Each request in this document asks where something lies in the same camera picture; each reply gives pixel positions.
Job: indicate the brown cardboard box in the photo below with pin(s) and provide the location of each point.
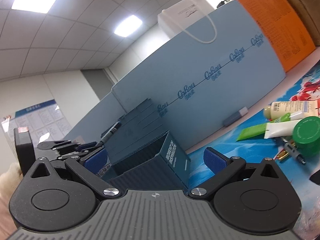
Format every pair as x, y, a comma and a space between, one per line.
302, 5

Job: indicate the small white tube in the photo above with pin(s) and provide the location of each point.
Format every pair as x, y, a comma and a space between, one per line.
300, 115

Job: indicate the large light blue carton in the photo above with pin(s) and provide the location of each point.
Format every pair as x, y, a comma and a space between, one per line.
200, 55

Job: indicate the green tube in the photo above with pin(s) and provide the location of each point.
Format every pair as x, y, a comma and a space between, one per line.
250, 132

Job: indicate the person's left hand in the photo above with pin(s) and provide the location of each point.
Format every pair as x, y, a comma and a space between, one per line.
10, 180

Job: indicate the black marker pen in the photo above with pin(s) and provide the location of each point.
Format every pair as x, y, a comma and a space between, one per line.
111, 130

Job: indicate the grey pen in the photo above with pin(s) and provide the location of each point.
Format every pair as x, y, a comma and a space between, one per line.
293, 150

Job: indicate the grey door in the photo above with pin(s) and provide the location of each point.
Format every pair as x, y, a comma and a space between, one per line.
100, 82

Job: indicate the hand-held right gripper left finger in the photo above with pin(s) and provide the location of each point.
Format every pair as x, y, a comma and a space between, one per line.
96, 161

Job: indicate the white paper shopping bag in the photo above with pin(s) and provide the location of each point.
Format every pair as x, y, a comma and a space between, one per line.
182, 12

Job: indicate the blue framed wall notice board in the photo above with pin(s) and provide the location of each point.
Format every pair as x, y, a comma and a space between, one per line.
40, 122

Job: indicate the orange box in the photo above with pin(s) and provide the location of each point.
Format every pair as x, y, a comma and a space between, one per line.
277, 22

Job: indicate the person's left forearm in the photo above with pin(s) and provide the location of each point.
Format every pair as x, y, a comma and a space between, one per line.
5, 215

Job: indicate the green round jar lid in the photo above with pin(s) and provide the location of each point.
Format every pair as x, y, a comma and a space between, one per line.
308, 137

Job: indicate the light blue carton white label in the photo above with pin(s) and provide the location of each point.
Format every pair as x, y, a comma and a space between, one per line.
100, 112

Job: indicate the cream tube printed label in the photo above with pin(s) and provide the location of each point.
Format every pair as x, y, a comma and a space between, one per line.
290, 108

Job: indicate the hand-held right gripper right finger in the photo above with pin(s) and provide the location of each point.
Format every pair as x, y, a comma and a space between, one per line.
215, 161

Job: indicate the printed cartoon desk mat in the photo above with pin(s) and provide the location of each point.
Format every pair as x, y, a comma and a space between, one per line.
250, 160

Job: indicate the black object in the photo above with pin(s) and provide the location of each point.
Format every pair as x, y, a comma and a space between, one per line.
315, 178

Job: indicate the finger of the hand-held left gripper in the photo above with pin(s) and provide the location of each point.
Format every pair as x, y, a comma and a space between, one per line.
57, 145
82, 152

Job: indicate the blue plastic storage box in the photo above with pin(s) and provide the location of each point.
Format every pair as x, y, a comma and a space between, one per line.
150, 155

